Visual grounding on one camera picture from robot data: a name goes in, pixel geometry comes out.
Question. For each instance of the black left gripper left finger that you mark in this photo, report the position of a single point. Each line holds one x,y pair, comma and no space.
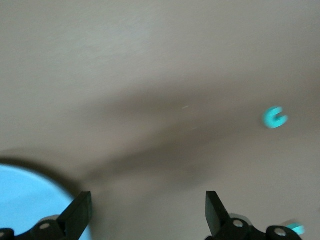
77,215

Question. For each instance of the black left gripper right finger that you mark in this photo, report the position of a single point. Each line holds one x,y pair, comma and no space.
215,217

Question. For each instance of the teal letter r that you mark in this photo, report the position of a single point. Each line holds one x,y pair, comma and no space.
297,228

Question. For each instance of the teal letter c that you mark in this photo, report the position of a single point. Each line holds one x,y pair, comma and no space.
267,117

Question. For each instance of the blue plate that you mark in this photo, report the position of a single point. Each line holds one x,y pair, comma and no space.
25,195

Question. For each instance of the brown table cover sheet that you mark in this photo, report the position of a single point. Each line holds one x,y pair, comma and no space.
125,50

